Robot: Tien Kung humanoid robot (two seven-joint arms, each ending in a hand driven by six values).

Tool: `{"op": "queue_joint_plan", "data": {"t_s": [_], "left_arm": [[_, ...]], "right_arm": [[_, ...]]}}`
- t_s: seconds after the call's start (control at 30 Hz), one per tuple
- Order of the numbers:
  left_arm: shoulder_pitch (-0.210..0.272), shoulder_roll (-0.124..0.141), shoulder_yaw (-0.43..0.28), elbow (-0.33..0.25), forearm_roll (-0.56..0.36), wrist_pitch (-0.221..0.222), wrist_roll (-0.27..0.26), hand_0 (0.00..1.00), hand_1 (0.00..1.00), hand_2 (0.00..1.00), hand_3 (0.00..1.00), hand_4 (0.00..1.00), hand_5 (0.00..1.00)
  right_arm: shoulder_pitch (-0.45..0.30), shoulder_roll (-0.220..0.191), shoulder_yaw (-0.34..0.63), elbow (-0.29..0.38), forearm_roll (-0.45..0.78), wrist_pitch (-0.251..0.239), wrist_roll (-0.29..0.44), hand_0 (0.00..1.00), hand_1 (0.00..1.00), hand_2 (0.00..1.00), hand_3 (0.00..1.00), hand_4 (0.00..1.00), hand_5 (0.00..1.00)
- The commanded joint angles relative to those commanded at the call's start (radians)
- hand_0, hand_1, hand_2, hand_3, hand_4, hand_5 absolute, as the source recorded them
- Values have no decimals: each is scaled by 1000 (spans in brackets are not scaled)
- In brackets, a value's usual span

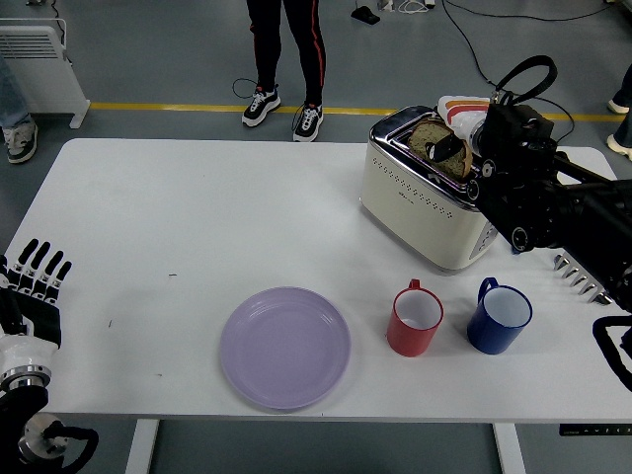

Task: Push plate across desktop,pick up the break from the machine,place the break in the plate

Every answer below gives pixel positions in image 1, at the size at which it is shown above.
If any white table leg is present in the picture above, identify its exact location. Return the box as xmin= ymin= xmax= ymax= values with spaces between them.
xmin=123 ymin=419 xmax=161 ymax=474
xmin=493 ymin=423 xmax=528 ymax=474

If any person in pale shoes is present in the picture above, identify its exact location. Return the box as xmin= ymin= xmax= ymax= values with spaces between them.
xmin=605 ymin=63 xmax=632 ymax=162

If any silver toast rack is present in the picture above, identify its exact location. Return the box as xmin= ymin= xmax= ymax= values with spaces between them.
xmin=552 ymin=254 xmax=613 ymax=306

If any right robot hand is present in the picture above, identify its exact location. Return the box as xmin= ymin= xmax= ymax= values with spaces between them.
xmin=424 ymin=94 xmax=491 ymax=163

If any white cable bundle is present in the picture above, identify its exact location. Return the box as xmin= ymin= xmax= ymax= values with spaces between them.
xmin=378 ymin=0 xmax=435 ymax=15

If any thin black cable loop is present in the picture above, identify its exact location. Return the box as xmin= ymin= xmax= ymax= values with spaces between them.
xmin=232 ymin=77 xmax=263 ymax=102

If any long black floor cable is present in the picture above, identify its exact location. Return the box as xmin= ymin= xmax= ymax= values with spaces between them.
xmin=441 ymin=0 xmax=577 ymax=147

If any black table control panel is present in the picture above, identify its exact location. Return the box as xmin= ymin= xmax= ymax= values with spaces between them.
xmin=559 ymin=423 xmax=632 ymax=437

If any black foot pedal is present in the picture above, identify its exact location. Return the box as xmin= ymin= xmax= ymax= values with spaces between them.
xmin=351 ymin=0 xmax=381 ymax=25

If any cream and chrome toaster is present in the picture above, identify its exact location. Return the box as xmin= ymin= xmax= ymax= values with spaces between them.
xmin=358 ymin=105 xmax=500 ymax=277

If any white panel heater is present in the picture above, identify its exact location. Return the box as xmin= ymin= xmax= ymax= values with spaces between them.
xmin=0 ymin=18 xmax=93 ymax=129

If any person in grey shoe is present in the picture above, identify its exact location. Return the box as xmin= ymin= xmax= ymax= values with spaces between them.
xmin=0 ymin=56 xmax=40 ymax=165

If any blue mug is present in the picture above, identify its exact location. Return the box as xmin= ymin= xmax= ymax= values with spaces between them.
xmin=465 ymin=276 xmax=534 ymax=356

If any purple plate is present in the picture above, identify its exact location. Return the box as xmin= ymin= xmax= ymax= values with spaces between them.
xmin=219 ymin=286 xmax=353 ymax=411

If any brown bread slice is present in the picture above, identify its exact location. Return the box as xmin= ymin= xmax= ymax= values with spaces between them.
xmin=408 ymin=120 xmax=475 ymax=178

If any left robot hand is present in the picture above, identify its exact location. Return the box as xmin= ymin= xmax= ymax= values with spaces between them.
xmin=0 ymin=239 xmax=74 ymax=374

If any red mug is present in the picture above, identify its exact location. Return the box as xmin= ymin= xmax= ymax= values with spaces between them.
xmin=385 ymin=278 xmax=445 ymax=358

